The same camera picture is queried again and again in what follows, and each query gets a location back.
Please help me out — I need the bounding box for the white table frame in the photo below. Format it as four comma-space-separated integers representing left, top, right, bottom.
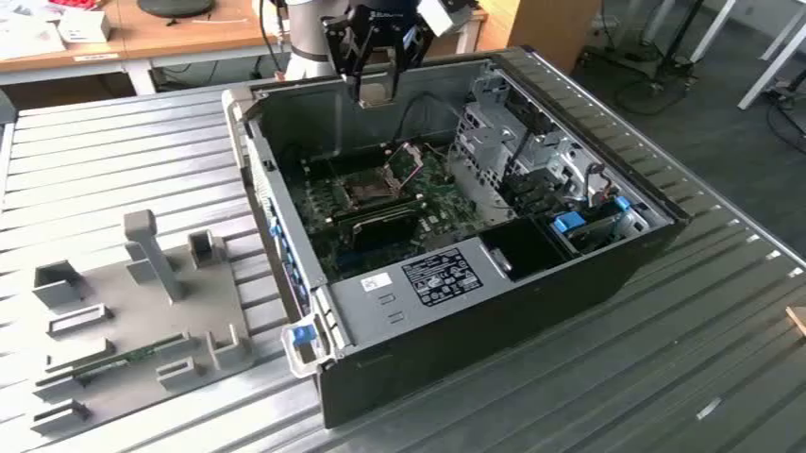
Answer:
641, 0, 738, 62
735, 32, 806, 110

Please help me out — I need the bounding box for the white cardboard box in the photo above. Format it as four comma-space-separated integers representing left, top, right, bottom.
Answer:
56, 9, 113, 44

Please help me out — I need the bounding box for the metal drive cage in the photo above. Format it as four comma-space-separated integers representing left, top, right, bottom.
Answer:
450, 63, 571, 211

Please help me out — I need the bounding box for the green RAM stick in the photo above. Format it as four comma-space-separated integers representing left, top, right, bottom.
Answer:
72, 337, 184, 378

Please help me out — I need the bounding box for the CPU socket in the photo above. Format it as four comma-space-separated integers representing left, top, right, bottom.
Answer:
336, 172, 404, 211

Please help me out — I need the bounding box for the black wheeled stand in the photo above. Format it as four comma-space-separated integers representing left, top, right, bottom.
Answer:
577, 0, 702, 98

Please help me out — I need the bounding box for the black PC case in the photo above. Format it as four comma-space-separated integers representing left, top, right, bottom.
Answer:
220, 45, 694, 429

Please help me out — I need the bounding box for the dark round disc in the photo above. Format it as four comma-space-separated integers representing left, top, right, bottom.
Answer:
136, 0, 215, 18

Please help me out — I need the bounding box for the white paper stack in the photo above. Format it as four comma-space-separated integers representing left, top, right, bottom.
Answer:
0, 7, 68, 61

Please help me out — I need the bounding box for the wooden office desk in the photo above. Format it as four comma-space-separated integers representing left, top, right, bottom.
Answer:
116, 0, 490, 93
0, 0, 131, 89

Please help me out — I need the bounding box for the hard disk in blue carrier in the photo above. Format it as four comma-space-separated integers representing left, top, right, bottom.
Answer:
547, 196, 635, 259

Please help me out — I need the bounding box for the wooden cabinet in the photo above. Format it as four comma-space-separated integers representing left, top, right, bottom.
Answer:
478, 0, 599, 75

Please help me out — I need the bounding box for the black drive cable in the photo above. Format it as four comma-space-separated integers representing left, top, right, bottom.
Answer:
582, 162, 607, 204

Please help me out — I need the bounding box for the grey parts rack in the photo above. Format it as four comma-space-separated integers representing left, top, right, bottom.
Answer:
29, 209, 258, 436

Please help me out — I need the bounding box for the metal socket cover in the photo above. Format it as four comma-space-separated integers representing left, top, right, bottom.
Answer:
380, 143, 424, 190

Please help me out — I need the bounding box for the black expansion card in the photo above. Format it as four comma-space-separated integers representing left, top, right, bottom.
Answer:
348, 210, 420, 252

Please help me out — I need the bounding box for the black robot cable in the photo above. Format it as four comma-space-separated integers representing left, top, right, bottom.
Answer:
255, 0, 288, 81

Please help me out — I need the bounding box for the grey power supply unit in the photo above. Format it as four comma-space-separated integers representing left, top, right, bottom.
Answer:
324, 235, 508, 350

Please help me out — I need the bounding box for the green motherboard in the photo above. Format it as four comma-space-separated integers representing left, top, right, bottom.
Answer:
286, 141, 504, 284

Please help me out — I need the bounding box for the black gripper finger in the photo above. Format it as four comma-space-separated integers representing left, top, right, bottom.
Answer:
387, 26, 436, 103
320, 16, 379, 103

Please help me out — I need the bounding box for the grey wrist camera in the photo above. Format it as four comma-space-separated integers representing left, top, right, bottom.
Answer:
418, 0, 467, 37

